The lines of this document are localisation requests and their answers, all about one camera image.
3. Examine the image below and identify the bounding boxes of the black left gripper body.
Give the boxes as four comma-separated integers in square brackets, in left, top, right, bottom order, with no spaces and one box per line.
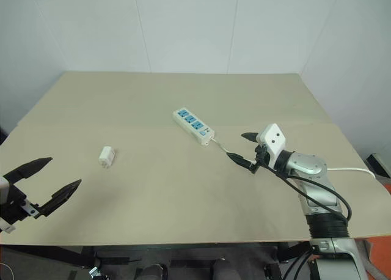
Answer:
[0,182,40,227]

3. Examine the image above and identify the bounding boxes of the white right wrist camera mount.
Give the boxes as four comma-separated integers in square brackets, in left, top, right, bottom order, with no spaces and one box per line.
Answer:
[255,123,287,171]

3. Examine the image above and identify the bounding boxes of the black table frame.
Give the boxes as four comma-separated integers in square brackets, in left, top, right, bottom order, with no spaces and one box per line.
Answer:
[0,240,311,280]

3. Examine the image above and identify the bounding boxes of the white power strip blue sockets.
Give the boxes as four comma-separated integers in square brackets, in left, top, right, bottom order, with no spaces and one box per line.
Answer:
[172,108,216,147]

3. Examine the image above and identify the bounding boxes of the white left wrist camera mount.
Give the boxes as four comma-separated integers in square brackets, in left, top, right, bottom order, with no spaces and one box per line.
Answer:
[0,175,16,235]

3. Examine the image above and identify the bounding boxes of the dark box with silver edge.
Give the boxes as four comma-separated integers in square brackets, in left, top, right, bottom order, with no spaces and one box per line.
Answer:
[365,153,391,179]

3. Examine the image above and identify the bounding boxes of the white plug adapter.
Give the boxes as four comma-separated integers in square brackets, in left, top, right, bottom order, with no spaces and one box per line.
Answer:
[98,146,119,171]

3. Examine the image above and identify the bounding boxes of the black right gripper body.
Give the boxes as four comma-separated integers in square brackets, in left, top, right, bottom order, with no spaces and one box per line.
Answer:
[253,142,272,169]

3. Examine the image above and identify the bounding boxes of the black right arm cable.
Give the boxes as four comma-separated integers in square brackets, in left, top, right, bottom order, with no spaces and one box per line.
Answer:
[259,162,354,227]

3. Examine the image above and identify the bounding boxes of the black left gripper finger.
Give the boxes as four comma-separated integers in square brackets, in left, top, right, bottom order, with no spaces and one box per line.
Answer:
[37,179,82,218]
[2,157,53,186]

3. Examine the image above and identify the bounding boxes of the dark rounded shape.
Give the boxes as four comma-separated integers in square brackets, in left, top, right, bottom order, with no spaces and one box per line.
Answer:
[139,263,169,280]

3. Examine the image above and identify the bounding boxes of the white power cable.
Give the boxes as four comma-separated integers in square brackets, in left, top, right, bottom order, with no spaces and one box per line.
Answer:
[210,137,378,179]

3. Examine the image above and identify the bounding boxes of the thin white wire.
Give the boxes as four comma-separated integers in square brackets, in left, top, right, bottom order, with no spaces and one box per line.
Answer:
[0,261,15,280]

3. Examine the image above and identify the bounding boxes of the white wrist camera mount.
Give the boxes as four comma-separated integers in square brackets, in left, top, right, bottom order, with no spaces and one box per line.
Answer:
[0,175,16,235]
[255,123,287,171]

